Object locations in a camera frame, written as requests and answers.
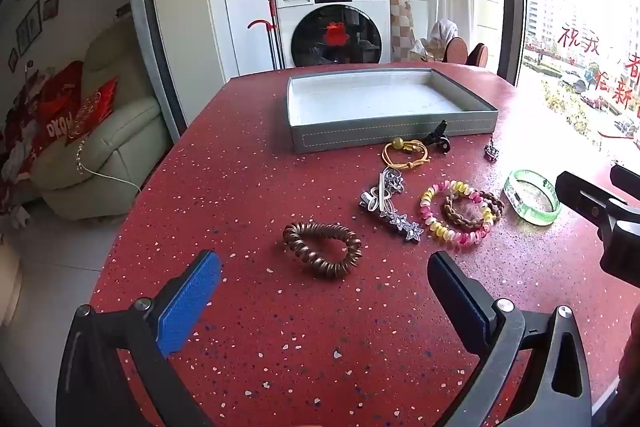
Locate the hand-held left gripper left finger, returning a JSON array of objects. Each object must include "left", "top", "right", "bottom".
[{"left": 55, "top": 249, "right": 223, "bottom": 427}]

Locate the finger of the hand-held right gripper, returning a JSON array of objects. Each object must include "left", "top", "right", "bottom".
[
  {"left": 610, "top": 163, "right": 640, "bottom": 204},
  {"left": 555, "top": 171, "right": 632, "bottom": 229}
]

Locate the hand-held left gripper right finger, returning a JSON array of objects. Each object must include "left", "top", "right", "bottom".
[{"left": 427, "top": 251, "right": 593, "bottom": 427}]

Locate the green translucent bangle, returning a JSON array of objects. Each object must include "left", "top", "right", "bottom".
[{"left": 502, "top": 169, "right": 562, "bottom": 226}]

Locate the pink yellow coil hair tie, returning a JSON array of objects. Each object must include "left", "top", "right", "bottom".
[{"left": 419, "top": 180, "right": 496, "bottom": 249}]

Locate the brown braided bracelet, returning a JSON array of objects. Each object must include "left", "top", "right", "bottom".
[{"left": 443, "top": 190, "right": 506, "bottom": 230}]

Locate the silver star hair clip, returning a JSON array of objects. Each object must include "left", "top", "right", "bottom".
[{"left": 379, "top": 207, "right": 425, "bottom": 244}]

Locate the brown coil hair tie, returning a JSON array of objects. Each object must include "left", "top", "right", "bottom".
[{"left": 282, "top": 222, "right": 363, "bottom": 280}]

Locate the silver bow hair clip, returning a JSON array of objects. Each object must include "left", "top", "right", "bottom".
[{"left": 359, "top": 167, "right": 406, "bottom": 219}]

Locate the black hair clip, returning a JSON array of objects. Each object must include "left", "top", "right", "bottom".
[{"left": 422, "top": 119, "right": 452, "bottom": 155}]

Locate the yellow cord bead bracelet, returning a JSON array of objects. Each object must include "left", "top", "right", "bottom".
[{"left": 382, "top": 137, "right": 431, "bottom": 168}]

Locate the grey shallow tray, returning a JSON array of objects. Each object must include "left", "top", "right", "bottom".
[{"left": 286, "top": 68, "right": 500, "bottom": 154}]

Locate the brown-soled slipper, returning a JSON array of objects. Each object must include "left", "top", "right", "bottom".
[
  {"left": 445, "top": 37, "right": 469, "bottom": 65},
  {"left": 467, "top": 43, "right": 489, "bottom": 68}
]

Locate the cream leather sofa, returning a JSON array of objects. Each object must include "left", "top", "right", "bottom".
[{"left": 30, "top": 24, "right": 168, "bottom": 220}]

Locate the white cloth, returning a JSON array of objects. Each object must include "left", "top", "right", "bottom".
[{"left": 430, "top": 19, "right": 460, "bottom": 52}]

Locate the red printed cushion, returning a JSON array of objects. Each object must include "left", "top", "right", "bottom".
[{"left": 67, "top": 77, "right": 120, "bottom": 142}]

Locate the white washing machine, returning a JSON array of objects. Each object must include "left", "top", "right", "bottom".
[{"left": 274, "top": 0, "right": 393, "bottom": 70}]

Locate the white charging cable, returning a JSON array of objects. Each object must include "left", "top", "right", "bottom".
[{"left": 75, "top": 139, "right": 143, "bottom": 192}]

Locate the red-handled mop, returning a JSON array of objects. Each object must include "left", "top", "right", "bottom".
[{"left": 247, "top": 0, "right": 283, "bottom": 70}]

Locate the large framed wall picture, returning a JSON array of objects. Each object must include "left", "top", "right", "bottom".
[{"left": 15, "top": 2, "right": 42, "bottom": 55}]

